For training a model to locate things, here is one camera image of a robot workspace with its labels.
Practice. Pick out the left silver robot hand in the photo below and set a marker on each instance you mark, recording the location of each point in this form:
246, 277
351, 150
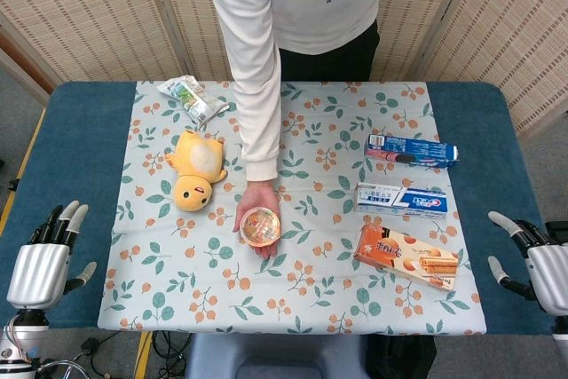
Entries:
37, 266

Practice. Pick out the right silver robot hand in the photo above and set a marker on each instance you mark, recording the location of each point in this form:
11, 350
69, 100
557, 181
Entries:
546, 268

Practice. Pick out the person's bare hand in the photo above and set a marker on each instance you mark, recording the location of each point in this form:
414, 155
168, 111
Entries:
259, 219

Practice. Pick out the small round snack cup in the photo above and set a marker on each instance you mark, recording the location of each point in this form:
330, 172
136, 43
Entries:
260, 226

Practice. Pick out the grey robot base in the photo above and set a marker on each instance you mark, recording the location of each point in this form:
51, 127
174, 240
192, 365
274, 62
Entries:
284, 357

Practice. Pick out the person's white-sleeved forearm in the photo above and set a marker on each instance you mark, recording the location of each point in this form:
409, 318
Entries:
257, 99

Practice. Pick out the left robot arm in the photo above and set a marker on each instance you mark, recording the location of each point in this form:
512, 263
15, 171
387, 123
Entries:
18, 339

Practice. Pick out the yellow plush toy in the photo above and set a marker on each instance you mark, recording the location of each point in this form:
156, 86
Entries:
197, 168

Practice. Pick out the floral tablecloth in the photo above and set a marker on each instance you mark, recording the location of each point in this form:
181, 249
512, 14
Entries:
310, 286

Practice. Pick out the blue table cover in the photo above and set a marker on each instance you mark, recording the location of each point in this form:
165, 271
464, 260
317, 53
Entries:
66, 166

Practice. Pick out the crumpled snack bag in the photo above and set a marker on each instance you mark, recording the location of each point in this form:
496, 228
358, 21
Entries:
193, 99

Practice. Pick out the orange wafer roll box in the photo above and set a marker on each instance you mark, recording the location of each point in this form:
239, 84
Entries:
406, 257

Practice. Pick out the white blue toothpaste box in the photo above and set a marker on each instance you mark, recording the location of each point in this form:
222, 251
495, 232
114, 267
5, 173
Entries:
399, 203

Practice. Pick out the blue cookie box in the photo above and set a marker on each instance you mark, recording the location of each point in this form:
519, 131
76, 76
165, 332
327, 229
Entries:
410, 151

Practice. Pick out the person in white sweatshirt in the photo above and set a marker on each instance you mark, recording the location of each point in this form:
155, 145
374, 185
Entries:
306, 6

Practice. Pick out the bamboo folding screen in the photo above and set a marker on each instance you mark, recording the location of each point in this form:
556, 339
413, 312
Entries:
89, 15

